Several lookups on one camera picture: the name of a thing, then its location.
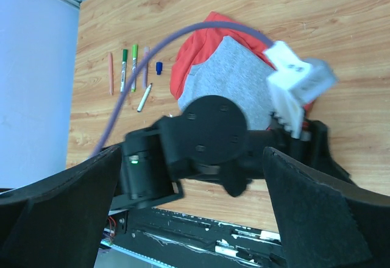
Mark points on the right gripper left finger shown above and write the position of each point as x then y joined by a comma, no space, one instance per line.
59,221

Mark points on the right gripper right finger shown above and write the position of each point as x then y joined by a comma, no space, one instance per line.
323,221

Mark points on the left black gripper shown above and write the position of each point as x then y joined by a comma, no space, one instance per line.
311,148

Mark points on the pink pen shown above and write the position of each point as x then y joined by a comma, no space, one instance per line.
110,73

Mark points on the orange white pen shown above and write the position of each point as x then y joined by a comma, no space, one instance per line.
123,76

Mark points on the white marker green end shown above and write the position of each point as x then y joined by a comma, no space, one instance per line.
134,67

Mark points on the purple pen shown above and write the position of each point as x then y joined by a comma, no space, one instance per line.
145,68

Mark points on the dark green pen cap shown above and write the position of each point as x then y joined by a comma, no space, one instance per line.
124,55

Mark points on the light green pen cap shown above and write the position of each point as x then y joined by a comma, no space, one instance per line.
134,51

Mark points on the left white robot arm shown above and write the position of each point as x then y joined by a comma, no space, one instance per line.
210,142

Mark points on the blue pen cap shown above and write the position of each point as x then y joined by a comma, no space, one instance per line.
159,68

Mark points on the red and grey cloth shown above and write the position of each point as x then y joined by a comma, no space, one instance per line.
226,63

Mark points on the white marker blue end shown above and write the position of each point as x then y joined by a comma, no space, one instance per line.
144,98

